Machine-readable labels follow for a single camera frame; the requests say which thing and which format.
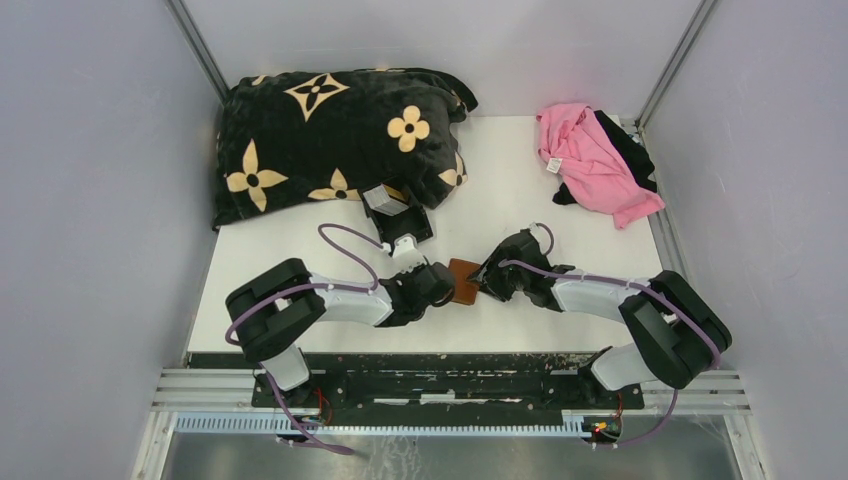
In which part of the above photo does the brown leather card holder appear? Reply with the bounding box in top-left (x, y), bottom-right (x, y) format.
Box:
top-left (448, 258), bottom-right (481, 306)

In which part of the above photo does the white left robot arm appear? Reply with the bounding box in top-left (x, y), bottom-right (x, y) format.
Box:
top-left (225, 258), bottom-right (455, 407)

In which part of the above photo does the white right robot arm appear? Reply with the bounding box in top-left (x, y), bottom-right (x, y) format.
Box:
top-left (467, 225), bottom-right (733, 408)

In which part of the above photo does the white card stack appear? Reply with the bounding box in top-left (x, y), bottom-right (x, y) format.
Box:
top-left (362, 184), bottom-right (409, 216)

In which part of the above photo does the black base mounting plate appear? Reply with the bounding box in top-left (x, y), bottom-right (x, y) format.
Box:
top-left (188, 351), bottom-right (713, 429)

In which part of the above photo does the pink cloth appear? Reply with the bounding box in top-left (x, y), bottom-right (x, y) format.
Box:
top-left (536, 104), bottom-right (665, 230)

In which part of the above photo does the black cloth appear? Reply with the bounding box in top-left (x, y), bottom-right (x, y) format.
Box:
top-left (552, 108), bottom-right (658, 214)

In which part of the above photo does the black floral plush pillow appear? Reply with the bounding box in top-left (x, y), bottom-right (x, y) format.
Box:
top-left (211, 67), bottom-right (478, 228)

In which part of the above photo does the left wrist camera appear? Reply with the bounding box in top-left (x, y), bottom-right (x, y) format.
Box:
top-left (382, 234), bottom-right (428, 273)

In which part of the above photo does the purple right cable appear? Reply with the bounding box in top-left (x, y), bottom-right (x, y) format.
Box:
top-left (496, 221), bottom-right (723, 449)

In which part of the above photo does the white slotted cable duct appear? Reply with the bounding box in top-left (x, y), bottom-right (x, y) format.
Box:
top-left (174, 412), bottom-right (590, 439)

